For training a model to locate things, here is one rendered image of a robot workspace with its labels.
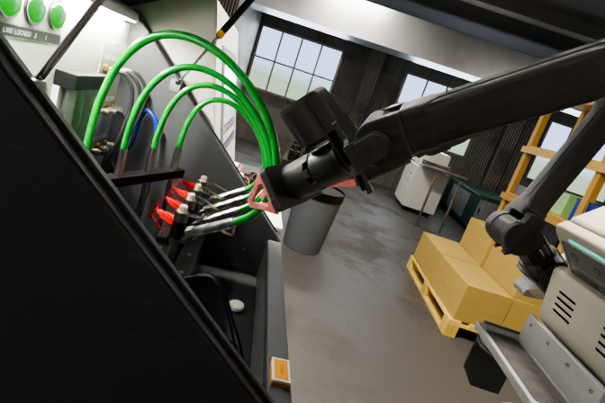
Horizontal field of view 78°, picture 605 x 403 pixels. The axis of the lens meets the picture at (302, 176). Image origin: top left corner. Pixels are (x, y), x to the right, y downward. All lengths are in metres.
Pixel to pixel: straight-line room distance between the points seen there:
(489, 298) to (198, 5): 2.82
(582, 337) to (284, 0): 6.58
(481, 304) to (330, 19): 5.13
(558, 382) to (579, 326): 0.11
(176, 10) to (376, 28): 5.94
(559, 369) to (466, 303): 2.35
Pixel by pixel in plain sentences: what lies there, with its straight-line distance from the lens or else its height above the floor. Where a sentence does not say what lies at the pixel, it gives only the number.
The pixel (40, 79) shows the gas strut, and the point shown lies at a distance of 0.47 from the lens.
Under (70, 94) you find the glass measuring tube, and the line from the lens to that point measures 0.83.
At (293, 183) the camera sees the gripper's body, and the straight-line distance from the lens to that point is 0.53.
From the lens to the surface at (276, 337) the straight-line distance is 0.76.
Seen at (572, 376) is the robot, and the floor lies 1.08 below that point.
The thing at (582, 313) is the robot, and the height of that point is 1.17.
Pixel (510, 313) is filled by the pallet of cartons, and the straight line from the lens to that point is 3.41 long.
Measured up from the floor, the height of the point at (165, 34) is 1.41.
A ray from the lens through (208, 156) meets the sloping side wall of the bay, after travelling 1.07.
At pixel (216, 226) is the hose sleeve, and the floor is 1.13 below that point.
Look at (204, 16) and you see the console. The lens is 1.10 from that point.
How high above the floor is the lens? 1.39
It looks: 12 degrees down
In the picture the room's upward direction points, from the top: 18 degrees clockwise
